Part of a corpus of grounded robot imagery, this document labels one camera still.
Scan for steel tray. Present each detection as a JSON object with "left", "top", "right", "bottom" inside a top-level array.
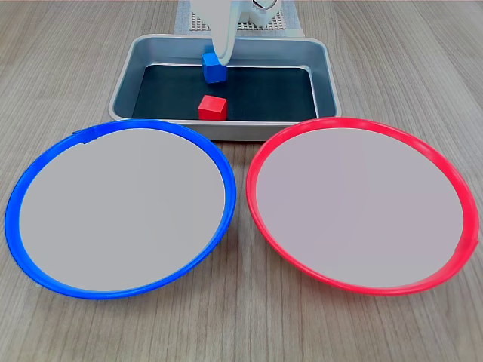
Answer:
[{"left": 108, "top": 33, "right": 343, "bottom": 143}]

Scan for small red cube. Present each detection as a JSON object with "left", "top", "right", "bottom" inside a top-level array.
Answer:
[{"left": 198, "top": 94, "right": 228, "bottom": 121}]

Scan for small blue cube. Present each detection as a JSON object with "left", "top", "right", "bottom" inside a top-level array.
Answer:
[{"left": 201, "top": 52, "right": 229, "bottom": 84}]

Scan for white plate with red rim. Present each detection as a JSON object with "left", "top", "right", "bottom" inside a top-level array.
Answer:
[{"left": 245, "top": 116, "right": 481, "bottom": 297}]

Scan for white plate with blue rim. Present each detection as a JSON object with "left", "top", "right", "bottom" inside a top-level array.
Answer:
[{"left": 4, "top": 118, "right": 238, "bottom": 301}]

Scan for black tray mat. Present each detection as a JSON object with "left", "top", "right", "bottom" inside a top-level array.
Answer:
[{"left": 131, "top": 63, "right": 319, "bottom": 122}]

